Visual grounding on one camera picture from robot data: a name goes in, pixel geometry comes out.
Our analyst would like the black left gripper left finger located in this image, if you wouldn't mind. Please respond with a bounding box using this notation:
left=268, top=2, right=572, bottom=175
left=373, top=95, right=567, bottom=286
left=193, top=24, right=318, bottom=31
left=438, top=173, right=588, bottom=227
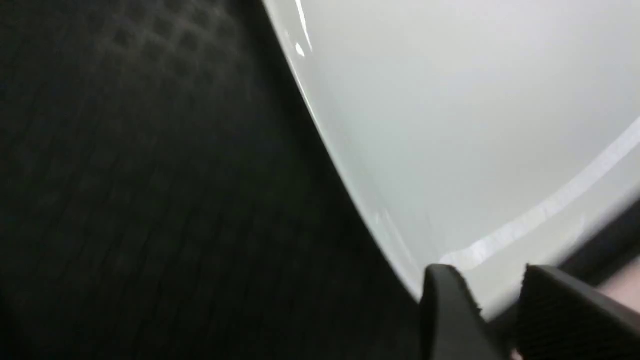
left=419, top=264, right=506, bottom=360

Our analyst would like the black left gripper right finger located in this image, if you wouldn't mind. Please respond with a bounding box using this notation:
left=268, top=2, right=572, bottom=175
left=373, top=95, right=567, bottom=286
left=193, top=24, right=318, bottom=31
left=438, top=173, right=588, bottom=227
left=515, top=265, right=640, bottom=360

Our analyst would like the large white square plate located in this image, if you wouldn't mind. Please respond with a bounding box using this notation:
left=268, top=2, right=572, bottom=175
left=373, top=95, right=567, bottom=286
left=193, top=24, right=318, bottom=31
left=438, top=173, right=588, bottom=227
left=263, top=0, right=640, bottom=319

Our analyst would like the black serving tray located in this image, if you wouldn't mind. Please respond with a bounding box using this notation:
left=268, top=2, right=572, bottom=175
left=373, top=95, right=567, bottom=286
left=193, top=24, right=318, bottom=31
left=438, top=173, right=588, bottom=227
left=0, top=0, right=421, bottom=360

